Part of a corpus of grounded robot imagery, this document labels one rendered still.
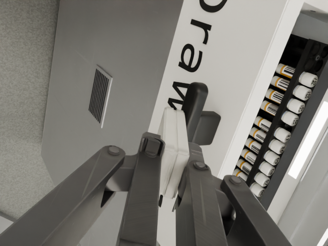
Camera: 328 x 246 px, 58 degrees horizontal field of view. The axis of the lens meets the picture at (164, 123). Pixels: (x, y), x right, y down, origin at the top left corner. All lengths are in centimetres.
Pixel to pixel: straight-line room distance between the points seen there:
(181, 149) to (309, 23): 30
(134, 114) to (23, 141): 75
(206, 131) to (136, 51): 35
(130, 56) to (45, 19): 57
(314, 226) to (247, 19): 20
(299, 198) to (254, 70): 15
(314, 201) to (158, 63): 31
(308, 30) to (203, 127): 24
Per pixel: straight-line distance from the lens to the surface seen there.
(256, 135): 35
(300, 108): 33
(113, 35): 65
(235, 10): 25
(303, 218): 34
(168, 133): 17
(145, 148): 15
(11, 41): 110
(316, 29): 44
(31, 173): 133
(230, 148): 24
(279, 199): 34
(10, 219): 143
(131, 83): 56
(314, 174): 31
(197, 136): 23
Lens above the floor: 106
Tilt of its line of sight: 46 degrees down
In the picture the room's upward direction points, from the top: 130 degrees clockwise
